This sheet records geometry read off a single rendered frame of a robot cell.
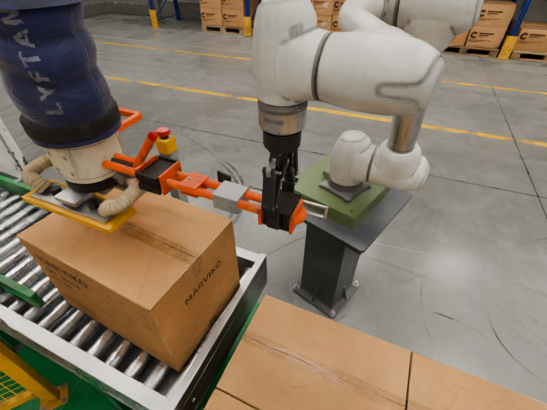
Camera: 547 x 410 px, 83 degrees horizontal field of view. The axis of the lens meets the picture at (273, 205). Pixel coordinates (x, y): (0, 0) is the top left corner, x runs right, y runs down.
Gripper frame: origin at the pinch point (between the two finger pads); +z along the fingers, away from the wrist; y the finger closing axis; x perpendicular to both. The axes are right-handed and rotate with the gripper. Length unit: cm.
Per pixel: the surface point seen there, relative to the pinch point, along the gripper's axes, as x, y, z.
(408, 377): 46, -8, 68
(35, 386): -96, 46, 102
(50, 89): -52, 8, -23
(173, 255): -33.2, 5.9, 26.9
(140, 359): -43, 26, 67
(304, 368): 12, 4, 67
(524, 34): 184, -721, 81
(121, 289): -39, 22, 27
